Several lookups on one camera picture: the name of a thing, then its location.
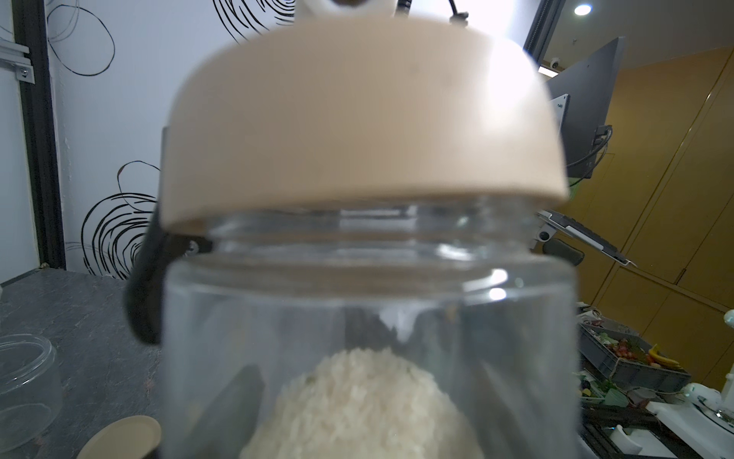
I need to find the white appliance outside cell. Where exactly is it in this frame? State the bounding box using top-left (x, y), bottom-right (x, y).
top-left (647, 368), bottom-right (733, 458)

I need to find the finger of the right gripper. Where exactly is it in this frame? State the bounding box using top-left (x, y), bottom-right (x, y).
top-left (124, 128), bottom-right (213, 346)

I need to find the beige lid of jar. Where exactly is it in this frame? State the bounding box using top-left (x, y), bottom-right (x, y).
top-left (158, 16), bottom-right (569, 235)

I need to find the glass rice jar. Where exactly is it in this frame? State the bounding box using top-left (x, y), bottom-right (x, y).
top-left (1, 334), bottom-right (63, 453)

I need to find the black wall monitor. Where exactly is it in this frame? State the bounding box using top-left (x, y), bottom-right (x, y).
top-left (547, 36), bottom-right (626, 179)

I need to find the grey crate of items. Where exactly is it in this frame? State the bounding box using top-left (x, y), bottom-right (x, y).
top-left (578, 324), bottom-right (692, 393)

